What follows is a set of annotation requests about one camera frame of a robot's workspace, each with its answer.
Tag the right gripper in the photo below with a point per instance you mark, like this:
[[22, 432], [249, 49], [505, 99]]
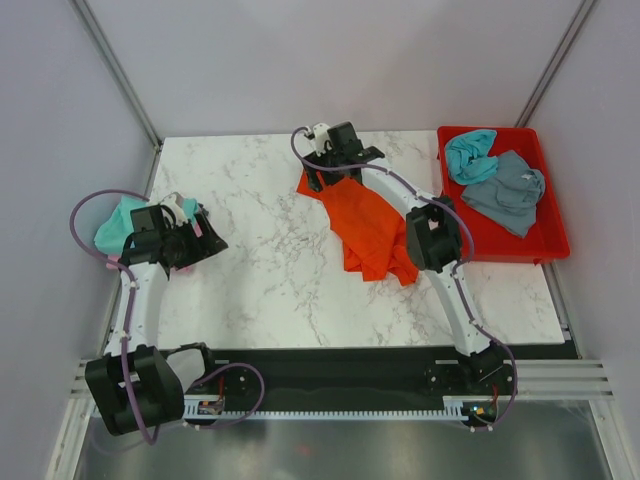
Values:
[[314, 184]]

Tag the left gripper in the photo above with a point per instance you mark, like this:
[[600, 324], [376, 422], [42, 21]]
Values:
[[202, 247]]

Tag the orange t shirt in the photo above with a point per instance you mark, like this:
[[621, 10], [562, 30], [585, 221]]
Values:
[[372, 232]]

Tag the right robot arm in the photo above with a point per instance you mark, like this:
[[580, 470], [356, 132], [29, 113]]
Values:
[[435, 234]]

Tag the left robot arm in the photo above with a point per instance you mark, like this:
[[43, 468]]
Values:
[[133, 385]]

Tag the folded pink t shirt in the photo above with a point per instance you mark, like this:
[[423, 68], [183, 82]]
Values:
[[172, 248]]

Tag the folded teal t shirt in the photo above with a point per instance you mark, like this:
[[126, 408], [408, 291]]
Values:
[[111, 235]]

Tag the cyan t shirt in bin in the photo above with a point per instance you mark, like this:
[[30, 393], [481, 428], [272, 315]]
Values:
[[467, 157]]

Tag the red plastic bin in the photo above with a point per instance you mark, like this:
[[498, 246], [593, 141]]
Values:
[[546, 240]]

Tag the grey t shirt in bin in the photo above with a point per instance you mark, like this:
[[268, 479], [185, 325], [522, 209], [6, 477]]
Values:
[[510, 196]]

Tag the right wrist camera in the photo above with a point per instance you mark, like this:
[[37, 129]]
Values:
[[318, 136]]

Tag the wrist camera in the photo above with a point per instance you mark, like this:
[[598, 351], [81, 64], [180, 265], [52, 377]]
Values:
[[318, 136], [181, 208]]

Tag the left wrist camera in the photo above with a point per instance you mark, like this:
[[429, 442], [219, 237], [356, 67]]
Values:
[[181, 208]]

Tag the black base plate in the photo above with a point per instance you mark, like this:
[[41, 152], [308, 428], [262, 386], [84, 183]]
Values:
[[351, 379]]

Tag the white cable duct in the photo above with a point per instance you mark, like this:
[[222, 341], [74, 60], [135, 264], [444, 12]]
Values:
[[208, 408]]

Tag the left corner frame post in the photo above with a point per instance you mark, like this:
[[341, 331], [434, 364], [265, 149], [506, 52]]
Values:
[[111, 61]]

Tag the corner frame post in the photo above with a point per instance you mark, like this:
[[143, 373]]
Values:
[[569, 38], [111, 61]]

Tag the aluminium frame rail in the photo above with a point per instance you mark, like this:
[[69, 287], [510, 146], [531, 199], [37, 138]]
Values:
[[538, 378]]

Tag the right corner frame post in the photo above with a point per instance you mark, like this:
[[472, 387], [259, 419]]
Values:
[[569, 38]]

